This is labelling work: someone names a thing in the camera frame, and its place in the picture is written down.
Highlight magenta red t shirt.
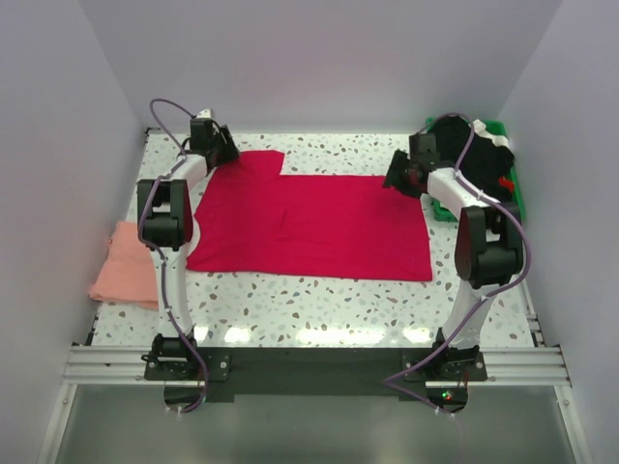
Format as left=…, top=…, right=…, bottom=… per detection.
left=187, top=151, right=433, bottom=282

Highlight red garment in bin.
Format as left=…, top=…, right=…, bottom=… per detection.
left=498, top=177, right=516, bottom=193

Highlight white garment in bin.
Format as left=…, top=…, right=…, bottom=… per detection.
left=473, top=119, right=511, bottom=149

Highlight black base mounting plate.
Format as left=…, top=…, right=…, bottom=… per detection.
left=143, top=345, right=487, bottom=405

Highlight green plastic bin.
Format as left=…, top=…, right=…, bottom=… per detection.
left=430, top=120, right=526, bottom=222

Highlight folded peach t shirt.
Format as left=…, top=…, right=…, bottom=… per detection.
left=88, top=221, right=158, bottom=310

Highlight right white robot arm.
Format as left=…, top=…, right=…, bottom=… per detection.
left=383, top=133, right=526, bottom=380

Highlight black t shirt in bin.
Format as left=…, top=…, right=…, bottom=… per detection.
left=427, top=116, right=515, bottom=202

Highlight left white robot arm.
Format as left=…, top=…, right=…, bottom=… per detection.
left=136, top=109, right=240, bottom=379

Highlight aluminium rail frame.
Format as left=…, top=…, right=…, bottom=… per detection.
left=36, top=308, right=594, bottom=464

